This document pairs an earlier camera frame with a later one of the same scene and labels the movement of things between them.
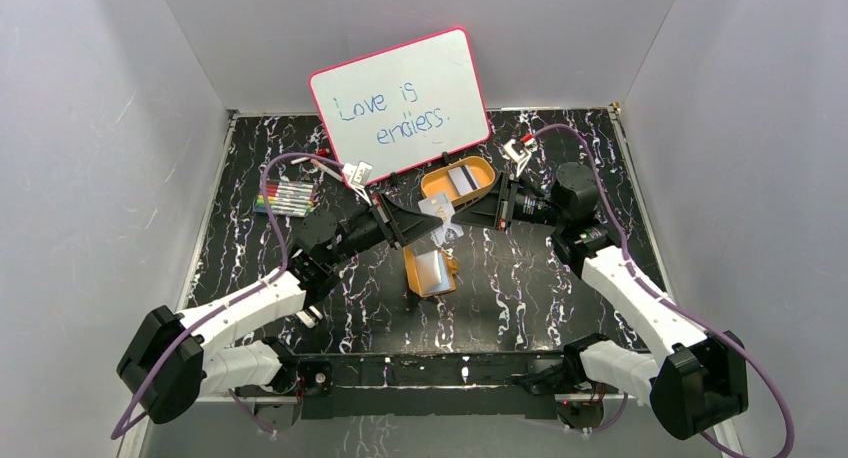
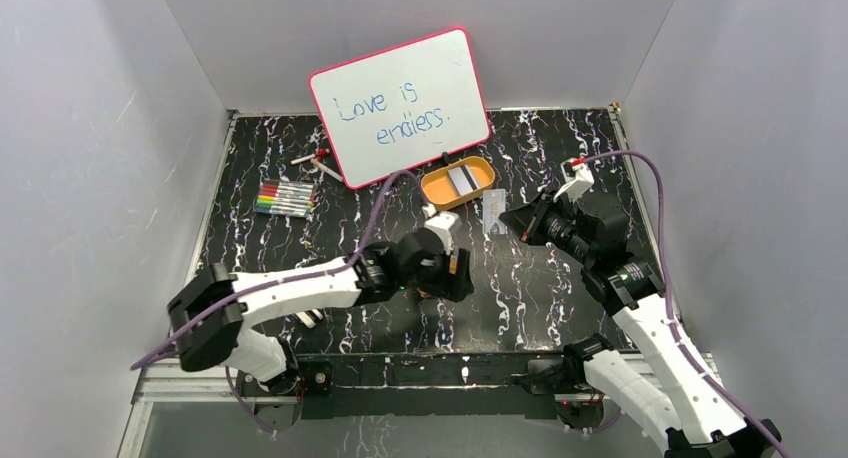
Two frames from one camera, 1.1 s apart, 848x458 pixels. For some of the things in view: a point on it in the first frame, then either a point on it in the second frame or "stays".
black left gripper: x=388 y=219 -> x=457 y=274
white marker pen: x=329 y=171 stays
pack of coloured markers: x=287 y=198 stays
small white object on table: x=308 y=321 stays
